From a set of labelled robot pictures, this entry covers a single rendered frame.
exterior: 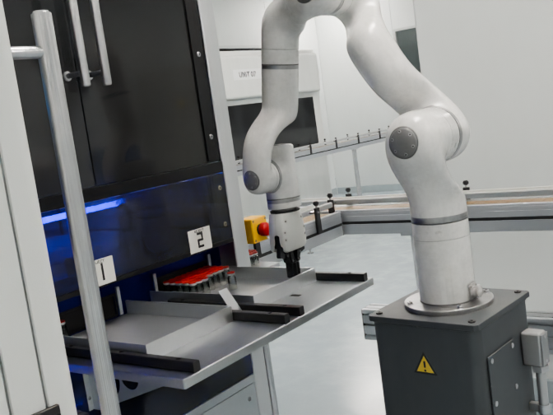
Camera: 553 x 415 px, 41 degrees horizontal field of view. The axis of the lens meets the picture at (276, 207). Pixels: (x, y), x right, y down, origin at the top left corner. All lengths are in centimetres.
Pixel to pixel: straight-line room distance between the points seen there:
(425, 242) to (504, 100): 156
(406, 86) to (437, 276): 41
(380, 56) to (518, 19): 151
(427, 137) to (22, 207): 84
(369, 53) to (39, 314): 94
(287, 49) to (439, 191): 50
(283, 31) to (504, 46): 147
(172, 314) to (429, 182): 67
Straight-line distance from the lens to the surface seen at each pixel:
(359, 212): 268
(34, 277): 92
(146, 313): 182
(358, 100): 1083
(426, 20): 318
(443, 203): 155
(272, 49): 175
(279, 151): 177
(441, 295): 159
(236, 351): 144
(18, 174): 91
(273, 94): 175
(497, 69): 306
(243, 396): 211
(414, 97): 162
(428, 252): 157
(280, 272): 195
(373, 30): 161
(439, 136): 150
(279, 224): 179
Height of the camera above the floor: 131
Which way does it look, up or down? 7 degrees down
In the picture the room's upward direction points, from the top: 8 degrees counter-clockwise
